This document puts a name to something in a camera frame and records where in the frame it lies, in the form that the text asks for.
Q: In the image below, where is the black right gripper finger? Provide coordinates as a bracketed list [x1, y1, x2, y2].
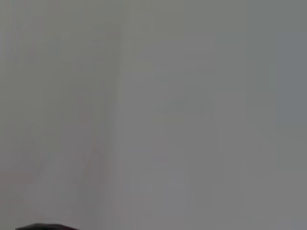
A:
[15, 222, 79, 230]

